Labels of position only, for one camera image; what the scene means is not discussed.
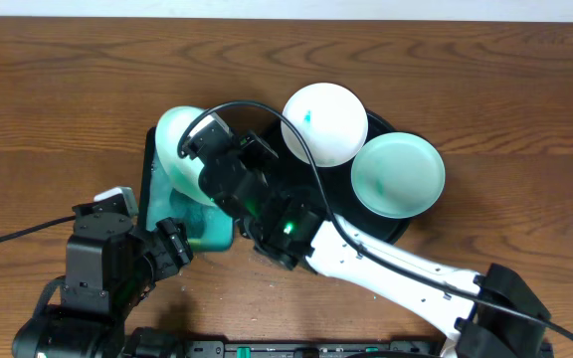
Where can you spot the pale green plate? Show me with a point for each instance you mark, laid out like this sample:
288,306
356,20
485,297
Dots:
398,175
183,173

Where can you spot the white plate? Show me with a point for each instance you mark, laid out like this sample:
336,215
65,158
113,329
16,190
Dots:
332,121

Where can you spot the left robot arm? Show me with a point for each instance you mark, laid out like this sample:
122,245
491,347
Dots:
111,266

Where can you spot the black round tray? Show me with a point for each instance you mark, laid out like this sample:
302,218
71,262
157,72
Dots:
291,176

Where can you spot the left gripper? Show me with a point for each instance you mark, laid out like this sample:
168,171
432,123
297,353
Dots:
175,241

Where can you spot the black rectangular water tray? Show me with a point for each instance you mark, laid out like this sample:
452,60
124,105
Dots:
154,201

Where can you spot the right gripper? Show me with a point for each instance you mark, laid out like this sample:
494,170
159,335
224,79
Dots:
212,150

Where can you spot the green scrub sponge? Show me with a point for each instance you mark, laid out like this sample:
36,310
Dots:
196,218

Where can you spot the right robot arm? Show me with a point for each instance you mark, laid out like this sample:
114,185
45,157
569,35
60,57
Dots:
492,314

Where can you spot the pale green plate front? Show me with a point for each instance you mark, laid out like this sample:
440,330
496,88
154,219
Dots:
183,173

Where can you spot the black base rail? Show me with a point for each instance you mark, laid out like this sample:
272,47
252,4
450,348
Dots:
220,349

